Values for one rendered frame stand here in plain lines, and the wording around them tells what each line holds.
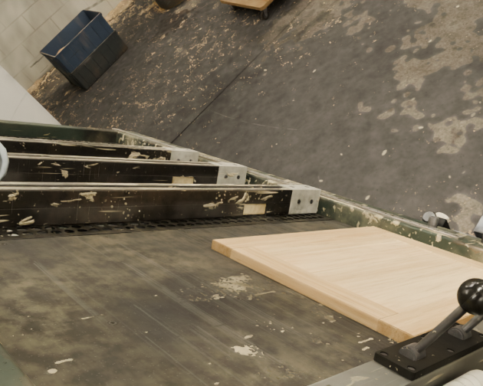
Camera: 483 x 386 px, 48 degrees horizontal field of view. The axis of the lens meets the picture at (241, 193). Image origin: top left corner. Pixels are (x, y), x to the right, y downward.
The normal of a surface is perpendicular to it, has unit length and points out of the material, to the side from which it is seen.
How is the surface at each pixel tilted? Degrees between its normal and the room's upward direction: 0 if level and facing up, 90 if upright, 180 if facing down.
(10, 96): 90
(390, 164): 0
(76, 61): 90
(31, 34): 90
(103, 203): 90
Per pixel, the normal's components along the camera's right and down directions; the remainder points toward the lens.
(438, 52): -0.47, -0.59
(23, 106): 0.57, 0.36
